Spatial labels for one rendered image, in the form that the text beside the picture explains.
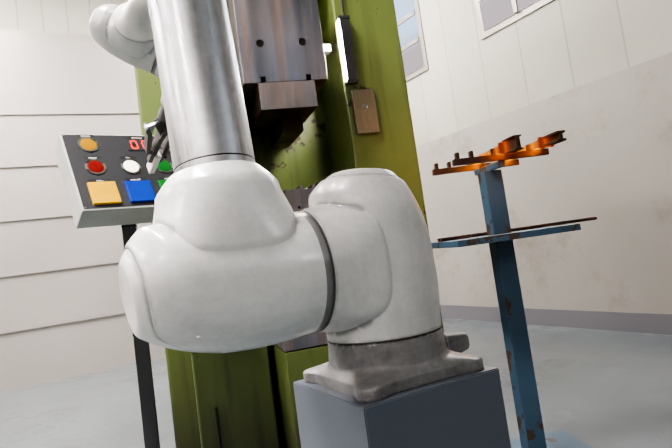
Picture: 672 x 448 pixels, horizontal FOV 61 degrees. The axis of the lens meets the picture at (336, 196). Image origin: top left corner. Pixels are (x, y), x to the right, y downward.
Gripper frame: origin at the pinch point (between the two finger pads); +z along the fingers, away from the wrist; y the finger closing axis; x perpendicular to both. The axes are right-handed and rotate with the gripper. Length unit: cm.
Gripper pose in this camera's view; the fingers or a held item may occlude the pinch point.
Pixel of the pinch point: (153, 161)
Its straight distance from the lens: 163.2
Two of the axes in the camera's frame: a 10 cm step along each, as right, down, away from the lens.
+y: 7.6, -0.5, 6.5
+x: -4.4, -7.8, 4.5
